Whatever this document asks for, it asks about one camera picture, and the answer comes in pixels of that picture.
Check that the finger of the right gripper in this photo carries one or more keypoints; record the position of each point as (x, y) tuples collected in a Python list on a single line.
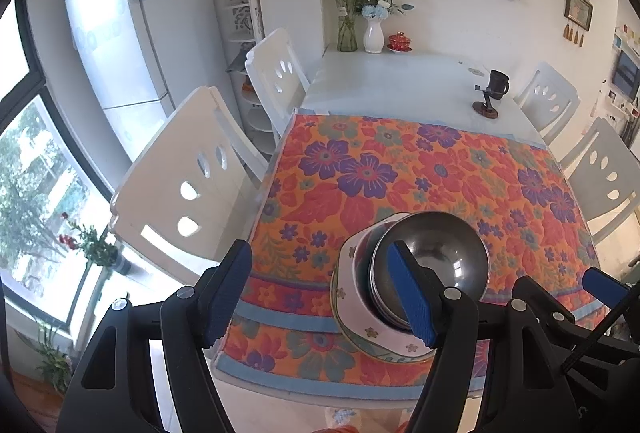
[(611, 293)]

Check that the white flower vase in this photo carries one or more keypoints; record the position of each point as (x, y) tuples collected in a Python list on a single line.
[(375, 12)]

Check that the white chair far right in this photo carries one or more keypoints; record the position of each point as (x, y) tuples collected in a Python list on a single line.
[(549, 101)]

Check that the white chair near right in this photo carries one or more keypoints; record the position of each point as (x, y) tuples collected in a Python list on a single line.
[(606, 177)]

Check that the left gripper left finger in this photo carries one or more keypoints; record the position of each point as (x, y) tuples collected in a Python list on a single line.
[(112, 389)]

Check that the red flower potted plant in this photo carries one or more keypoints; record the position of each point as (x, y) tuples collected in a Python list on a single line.
[(95, 247)]

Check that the wall television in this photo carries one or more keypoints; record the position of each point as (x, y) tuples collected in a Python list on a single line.
[(626, 76)]

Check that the white corner shelf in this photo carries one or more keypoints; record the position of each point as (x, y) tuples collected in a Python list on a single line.
[(244, 30)]

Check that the white chair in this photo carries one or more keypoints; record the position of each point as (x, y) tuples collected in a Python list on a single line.
[(192, 191), (277, 78), (549, 101), (606, 177)]

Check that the steel bowl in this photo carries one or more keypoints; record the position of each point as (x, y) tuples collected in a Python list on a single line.
[(437, 240)]

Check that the white floral square bowl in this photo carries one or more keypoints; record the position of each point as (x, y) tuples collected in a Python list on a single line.
[(355, 257)]

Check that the red lidded pot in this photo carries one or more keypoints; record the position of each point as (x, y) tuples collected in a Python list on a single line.
[(399, 43)]

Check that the green floor plant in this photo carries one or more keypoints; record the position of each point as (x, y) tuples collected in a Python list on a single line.
[(56, 366)]

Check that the white refrigerator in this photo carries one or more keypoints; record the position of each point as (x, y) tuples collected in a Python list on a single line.
[(144, 57)]

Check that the floral quilted table mat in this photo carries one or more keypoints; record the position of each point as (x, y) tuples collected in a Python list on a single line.
[(336, 175)]

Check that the green rimmed plate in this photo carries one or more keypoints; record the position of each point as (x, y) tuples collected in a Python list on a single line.
[(368, 333)]

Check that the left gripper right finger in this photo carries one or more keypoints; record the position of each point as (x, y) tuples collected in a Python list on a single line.
[(522, 393)]

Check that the white chair near left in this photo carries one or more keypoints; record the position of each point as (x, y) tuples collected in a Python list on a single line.
[(192, 191)]

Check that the dark brown cup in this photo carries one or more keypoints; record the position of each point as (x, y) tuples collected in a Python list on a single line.
[(498, 85)]

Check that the white chair far left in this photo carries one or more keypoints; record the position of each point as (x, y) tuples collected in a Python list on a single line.
[(277, 78)]

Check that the lower framed picture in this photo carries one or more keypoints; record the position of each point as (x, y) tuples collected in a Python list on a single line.
[(579, 12)]

